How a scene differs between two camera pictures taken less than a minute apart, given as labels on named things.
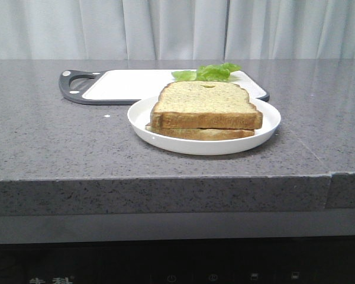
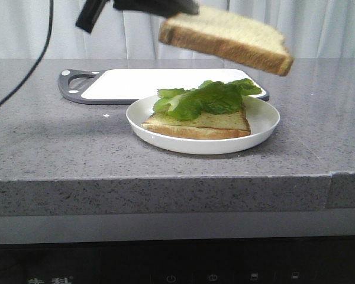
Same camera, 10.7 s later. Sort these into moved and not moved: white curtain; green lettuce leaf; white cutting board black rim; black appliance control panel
Moved: green lettuce leaf
Not moved: white curtain; black appliance control panel; white cutting board black rim
